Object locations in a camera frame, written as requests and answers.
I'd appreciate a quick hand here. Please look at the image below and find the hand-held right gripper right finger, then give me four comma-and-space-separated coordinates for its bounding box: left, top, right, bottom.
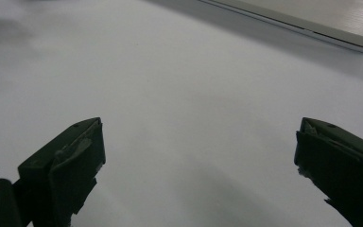
293, 116, 363, 227

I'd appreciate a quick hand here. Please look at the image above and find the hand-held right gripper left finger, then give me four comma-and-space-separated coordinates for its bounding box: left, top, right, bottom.
17, 116, 107, 227

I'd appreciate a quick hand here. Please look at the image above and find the silver laptop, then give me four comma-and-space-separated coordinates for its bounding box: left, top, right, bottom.
198, 0, 363, 54

